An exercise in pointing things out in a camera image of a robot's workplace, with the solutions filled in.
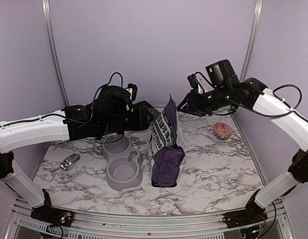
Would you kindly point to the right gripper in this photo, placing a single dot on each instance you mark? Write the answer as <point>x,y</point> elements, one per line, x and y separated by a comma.
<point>198,110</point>

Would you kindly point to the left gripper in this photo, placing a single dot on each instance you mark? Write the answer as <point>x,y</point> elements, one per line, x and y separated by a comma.
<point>137,125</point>

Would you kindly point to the purple pet food bag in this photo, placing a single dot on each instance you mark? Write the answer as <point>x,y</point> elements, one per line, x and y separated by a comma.
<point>166,148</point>

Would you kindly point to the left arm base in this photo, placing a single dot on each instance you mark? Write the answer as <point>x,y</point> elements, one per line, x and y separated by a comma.
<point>59,217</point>

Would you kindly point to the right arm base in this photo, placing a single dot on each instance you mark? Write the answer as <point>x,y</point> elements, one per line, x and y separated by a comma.
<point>241,218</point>

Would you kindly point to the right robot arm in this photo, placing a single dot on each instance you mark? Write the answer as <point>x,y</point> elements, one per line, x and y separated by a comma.
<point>256,97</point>

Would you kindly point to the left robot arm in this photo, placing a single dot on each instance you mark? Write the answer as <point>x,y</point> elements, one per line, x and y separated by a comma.
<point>71,123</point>

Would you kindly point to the grey double pet bowl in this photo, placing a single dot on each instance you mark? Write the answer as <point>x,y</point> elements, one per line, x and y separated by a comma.
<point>123,163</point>

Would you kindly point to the metal food scoop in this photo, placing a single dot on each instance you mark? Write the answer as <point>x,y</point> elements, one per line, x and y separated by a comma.
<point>68,163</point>

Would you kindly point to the black floral square plate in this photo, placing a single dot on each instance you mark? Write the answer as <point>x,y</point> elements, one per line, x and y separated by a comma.
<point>151,109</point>

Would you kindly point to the red patterned small bowl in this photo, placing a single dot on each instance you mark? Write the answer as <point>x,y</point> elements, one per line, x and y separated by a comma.
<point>222,131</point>

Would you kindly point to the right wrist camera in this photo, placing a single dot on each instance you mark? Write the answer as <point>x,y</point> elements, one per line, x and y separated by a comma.
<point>194,83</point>

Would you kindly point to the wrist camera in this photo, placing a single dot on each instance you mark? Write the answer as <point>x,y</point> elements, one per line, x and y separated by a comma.
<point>132,89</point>
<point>194,83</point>

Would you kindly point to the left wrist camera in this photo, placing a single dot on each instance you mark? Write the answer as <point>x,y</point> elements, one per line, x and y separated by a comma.
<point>132,89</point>

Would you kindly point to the right aluminium frame post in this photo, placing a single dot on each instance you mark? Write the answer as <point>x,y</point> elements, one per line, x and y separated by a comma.
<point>255,26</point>

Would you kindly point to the aluminium frame post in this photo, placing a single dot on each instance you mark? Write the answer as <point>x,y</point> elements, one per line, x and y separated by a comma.
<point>255,26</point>
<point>53,51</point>

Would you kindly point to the front aluminium rail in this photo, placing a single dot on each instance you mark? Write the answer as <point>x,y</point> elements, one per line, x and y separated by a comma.
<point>88,225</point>

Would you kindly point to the left aluminium frame post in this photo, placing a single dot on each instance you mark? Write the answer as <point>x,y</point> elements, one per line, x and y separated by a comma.
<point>53,51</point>

